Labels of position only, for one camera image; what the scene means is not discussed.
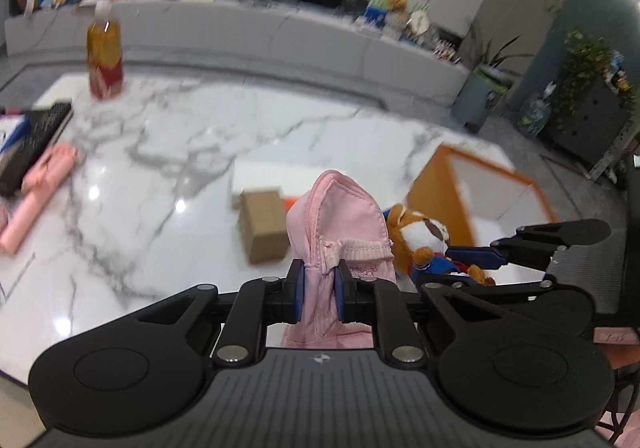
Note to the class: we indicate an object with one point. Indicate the trailing vine plant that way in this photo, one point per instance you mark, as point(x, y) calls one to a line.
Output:
point(585, 67)

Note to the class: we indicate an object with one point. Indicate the black remote control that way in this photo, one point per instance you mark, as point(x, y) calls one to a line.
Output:
point(35, 142)

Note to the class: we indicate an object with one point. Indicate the brown dog plush toy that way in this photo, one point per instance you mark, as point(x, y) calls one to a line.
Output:
point(417, 233)

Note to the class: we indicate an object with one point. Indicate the orange knitted item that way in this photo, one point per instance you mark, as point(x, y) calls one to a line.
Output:
point(291, 202)

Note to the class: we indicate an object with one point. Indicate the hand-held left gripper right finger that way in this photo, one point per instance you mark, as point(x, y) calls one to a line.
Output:
point(340, 290)

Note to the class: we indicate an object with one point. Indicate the tea drink bottle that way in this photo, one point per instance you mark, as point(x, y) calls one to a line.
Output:
point(105, 55)

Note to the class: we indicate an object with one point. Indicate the marble television console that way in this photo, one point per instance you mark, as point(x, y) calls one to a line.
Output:
point(260, 37)

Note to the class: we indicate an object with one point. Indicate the black white toy figures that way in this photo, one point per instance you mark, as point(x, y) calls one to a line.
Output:
point(447, 51)

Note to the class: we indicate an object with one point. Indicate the brown cardboard box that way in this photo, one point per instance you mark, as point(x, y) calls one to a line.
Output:
point(262, 225)

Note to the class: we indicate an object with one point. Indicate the dark grey cabinet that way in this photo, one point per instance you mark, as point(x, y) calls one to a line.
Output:
point(592, 127)

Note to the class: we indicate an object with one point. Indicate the grey planter with plant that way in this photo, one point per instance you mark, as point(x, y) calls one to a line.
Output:
point(480, 100)

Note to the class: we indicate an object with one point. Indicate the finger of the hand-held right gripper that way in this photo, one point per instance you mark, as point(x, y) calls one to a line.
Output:
point(475, 256)
point(500, 286)

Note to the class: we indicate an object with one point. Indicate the white round fan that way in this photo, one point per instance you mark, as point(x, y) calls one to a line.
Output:
point(420, 21)

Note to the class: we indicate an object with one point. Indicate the orange cardboard box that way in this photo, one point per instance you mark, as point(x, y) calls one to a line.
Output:
point(480, 188)

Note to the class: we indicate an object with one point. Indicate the brown teddy bear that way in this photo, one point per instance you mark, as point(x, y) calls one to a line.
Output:
point(397, 3)

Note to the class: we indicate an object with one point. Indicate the clear water jug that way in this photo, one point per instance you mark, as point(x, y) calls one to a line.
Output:
point(536, 112)

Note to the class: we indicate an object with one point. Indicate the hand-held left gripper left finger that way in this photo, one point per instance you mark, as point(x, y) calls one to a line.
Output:
point(299, 290)

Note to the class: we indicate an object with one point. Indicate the pink fabric pouch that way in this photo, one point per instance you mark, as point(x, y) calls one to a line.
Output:
point(340, 218)

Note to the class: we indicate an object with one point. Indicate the green printed board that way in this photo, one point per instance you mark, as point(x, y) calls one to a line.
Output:
point(379, 2)

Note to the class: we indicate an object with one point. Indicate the white and blue box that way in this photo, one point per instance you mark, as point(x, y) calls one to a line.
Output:
point(12, 135)

